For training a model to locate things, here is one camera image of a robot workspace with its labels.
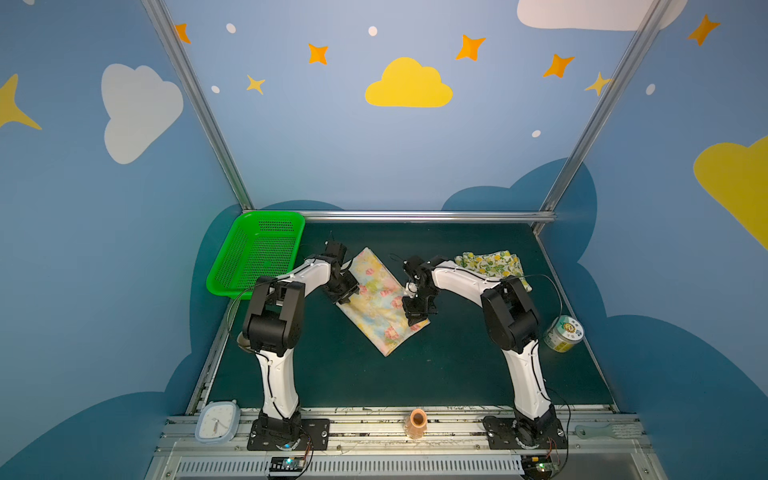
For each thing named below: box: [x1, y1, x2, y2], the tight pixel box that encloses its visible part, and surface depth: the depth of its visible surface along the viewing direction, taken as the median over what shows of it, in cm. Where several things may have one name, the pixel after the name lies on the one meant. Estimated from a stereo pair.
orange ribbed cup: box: [405, 408, 428, 439], surface depth 69 cm
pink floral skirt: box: [336, 247, 430, 357], surface depth 98 cm
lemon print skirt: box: [454, 250, 533, 293], surface depth 110 cm
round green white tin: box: [543, 314, 584, 353], surface depth 87 cm
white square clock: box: [194, 399, 241, 444], surface depth 75 cm
